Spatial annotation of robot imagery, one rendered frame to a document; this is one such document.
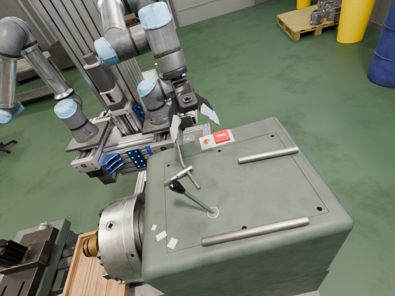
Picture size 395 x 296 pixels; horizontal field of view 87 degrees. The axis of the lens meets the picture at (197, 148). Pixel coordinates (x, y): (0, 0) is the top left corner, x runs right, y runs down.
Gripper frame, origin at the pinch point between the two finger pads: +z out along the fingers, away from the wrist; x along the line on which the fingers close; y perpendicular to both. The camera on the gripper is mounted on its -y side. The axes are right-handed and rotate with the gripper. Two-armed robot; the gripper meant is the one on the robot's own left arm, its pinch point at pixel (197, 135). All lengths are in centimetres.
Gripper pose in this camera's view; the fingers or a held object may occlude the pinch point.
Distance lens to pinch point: 65.0
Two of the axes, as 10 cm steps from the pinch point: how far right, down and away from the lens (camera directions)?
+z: 3.0, 8.2, 4.8
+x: -9.3, 3.7, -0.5
